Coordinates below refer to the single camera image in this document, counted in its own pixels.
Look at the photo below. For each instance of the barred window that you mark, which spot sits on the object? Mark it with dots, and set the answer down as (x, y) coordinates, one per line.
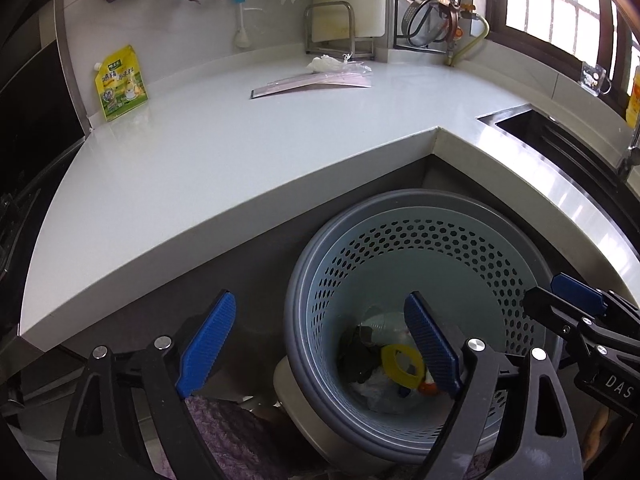
(550, 5)

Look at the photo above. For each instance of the steel kitchen sink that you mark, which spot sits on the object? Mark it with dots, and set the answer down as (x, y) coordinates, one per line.
(565, 145)

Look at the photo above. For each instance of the grey perforated waste basket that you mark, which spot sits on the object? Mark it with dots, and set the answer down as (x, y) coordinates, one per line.
(450, 240)

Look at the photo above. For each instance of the yellow bottle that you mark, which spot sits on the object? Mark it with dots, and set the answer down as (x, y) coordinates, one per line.
(634, 100)

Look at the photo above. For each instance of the metal strainer pot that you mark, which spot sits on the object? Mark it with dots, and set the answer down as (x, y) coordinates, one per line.
(420, 25)

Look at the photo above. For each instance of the blue and white bottle brush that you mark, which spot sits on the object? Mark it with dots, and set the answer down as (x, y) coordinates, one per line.
(241, 35)

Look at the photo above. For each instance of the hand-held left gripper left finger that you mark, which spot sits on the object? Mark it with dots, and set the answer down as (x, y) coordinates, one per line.
(207, 345)

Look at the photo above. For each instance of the yellow seasoning pouch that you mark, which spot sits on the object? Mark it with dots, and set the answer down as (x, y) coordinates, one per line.
(120, 87)

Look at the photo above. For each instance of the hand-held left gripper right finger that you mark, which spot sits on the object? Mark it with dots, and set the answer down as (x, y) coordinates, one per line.
(432, 345)

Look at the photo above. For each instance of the dark grey cloth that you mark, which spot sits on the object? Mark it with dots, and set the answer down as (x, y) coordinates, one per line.
(357, 360)

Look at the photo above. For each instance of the glass mug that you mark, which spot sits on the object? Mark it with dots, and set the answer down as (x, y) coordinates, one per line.
(595, 80)

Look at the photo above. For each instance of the metal cutting board rack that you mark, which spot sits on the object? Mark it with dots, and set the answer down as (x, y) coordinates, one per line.
(350, 30)

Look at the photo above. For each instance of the orange plastic piece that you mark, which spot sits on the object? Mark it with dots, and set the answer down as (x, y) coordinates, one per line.
(427, 387)

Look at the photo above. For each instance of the white crumpled plastic bag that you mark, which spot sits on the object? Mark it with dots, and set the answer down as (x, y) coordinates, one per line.
(375, 392)

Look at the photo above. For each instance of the clear plastic cup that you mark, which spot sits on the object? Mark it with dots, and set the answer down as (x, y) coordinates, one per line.
(390, 327)

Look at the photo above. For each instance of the purple floor mat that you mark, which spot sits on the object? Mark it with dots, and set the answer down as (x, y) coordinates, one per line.
(230, 440)

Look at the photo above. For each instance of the black stove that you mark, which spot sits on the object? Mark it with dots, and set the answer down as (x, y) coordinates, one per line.
(30, 160)

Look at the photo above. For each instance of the pinkish paper sheet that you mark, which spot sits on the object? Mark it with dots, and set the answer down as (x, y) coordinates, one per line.
(300, 85)

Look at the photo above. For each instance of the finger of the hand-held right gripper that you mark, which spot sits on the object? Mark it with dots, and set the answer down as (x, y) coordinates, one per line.
(547, 305)
(580, 292)

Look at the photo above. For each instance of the beige plastic container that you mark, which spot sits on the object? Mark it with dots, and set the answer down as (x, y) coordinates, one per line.
(292, 400)

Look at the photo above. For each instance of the brass gas valve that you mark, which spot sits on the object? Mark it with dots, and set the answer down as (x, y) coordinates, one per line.
(456, 17)

